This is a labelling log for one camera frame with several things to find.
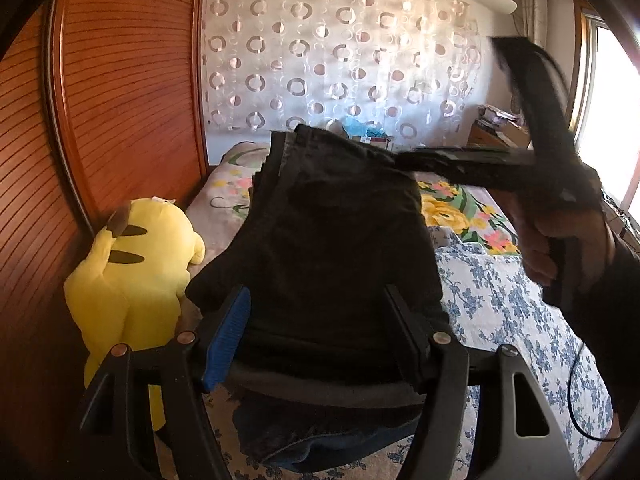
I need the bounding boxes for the black pants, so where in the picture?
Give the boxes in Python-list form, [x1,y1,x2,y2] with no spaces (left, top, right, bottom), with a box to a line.
[186,126,449,408]

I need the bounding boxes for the person's right hand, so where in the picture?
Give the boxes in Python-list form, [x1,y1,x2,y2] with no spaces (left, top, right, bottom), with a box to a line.
[491,190,615,292]

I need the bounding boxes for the wooden sideboard cabinet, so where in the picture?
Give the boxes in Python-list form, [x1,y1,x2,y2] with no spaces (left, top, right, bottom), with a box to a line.
[466,122,530,148]

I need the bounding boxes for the blue floral bedspread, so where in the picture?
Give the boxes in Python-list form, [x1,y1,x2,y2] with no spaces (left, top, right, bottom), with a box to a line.
[204,226,615,480]

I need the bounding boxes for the folded blue jeans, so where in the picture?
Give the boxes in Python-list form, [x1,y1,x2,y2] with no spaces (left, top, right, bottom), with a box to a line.
[232,393,421,474]

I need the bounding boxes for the yellow plush toy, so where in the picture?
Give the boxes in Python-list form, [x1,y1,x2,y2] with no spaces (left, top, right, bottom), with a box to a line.
[63,196,206,430]

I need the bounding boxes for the colourful flower blanket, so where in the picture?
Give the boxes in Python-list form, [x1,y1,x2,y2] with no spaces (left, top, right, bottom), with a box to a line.
[184,140,522,281]

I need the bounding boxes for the tied side curtain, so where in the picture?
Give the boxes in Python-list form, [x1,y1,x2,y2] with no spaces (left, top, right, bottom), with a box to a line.
[521,0,548,49]

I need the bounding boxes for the cardboard box with blue bag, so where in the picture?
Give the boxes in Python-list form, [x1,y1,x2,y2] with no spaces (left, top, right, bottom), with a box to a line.
[326,116,394,151]

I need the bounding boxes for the circle-pattern sheer curtain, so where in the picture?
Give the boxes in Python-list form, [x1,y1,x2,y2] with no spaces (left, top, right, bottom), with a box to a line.
[202,0,482,151]

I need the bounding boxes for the window with brown frame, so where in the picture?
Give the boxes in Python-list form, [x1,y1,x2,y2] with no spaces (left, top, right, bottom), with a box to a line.
[570,0,639,219]

